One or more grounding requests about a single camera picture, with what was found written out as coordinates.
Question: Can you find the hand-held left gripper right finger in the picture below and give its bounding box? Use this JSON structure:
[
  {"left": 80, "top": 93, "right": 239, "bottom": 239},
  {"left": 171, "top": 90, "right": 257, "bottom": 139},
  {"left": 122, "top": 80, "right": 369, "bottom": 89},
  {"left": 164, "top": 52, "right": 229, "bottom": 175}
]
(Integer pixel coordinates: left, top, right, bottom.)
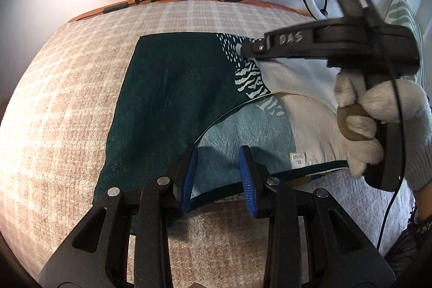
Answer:
[{"left": 238, "top": 145, "right": 395, "bottom": 288}]

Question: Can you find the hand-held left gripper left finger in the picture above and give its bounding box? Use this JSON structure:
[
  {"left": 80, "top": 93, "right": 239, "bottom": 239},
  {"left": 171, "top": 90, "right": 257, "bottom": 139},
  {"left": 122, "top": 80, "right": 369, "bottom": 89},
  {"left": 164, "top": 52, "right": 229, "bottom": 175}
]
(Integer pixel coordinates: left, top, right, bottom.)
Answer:
[{"left": 40, "top": 148, "right": 200, "bottom": 288}]

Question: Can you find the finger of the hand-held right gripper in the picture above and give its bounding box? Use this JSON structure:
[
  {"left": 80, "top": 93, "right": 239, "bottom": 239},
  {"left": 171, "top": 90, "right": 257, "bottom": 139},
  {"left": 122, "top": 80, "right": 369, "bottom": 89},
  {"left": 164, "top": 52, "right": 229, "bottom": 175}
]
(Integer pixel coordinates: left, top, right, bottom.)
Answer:
[{"left": 237, "top": 16, "right": 370, "bottom": 60}]

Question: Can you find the green cream tree print t-shirt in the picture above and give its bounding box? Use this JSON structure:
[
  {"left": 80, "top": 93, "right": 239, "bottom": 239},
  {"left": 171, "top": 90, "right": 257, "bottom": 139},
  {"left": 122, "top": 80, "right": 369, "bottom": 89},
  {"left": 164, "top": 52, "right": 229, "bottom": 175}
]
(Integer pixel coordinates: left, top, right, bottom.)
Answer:
[{"left": 93, "top": 32, "right": 352, "bottom": 236}]

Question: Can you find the person's right forearm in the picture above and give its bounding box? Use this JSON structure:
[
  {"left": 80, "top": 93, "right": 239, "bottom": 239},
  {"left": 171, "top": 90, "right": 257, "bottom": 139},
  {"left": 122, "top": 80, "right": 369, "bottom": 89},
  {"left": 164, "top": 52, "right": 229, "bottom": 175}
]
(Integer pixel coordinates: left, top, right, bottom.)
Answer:
[{"left": 413, "top": 188, "right": 432, "bottom": 221}]

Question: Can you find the person's right hand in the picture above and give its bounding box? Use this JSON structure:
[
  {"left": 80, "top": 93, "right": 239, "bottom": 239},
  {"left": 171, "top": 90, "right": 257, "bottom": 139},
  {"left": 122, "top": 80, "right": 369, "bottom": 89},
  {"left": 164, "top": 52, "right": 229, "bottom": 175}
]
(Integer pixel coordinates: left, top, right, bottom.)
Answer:
[{"left": 333, "top": 74, "right": 432, "bottom": 192}]

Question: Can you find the green white striped pillow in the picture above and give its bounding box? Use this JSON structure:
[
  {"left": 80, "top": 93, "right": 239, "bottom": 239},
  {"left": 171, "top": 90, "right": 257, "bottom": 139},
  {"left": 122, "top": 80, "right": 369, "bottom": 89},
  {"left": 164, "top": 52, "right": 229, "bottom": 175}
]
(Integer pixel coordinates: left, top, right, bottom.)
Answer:
[{"left": 378, "top": 0, "right": 424, "bottom": 86}]

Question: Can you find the dark cloth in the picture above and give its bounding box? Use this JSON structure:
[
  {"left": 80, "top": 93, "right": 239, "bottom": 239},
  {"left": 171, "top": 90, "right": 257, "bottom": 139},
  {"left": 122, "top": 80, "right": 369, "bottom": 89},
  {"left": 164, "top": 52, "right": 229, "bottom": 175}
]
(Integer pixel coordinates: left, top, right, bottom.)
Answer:
[{"left": 385, "top": 217, "right": 432, "bottom": 272}]

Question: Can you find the small black remote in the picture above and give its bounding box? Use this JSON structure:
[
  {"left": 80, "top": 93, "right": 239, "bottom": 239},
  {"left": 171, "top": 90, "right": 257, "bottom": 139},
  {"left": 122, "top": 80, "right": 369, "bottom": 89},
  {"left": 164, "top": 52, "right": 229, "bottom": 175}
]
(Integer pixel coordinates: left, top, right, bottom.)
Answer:
[{"left": 103, "top": 4, "right": 129, "bottom": 15}]

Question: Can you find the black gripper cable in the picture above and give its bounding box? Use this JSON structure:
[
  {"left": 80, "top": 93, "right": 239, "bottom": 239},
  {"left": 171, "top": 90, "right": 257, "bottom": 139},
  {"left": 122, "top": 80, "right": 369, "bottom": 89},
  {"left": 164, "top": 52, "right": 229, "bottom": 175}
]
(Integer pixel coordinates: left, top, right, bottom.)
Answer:
[{"left": 376, "top": 67, "right": 406, "bottom": 253}]

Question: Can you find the wooden bed frame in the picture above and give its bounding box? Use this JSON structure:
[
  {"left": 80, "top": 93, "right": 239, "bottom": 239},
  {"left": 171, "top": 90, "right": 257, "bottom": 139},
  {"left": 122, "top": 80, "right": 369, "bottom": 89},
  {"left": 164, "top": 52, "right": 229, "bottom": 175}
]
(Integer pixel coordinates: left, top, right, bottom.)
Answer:
[{"left": 67, "top": 0, "right": 314, "bottom": 23}]

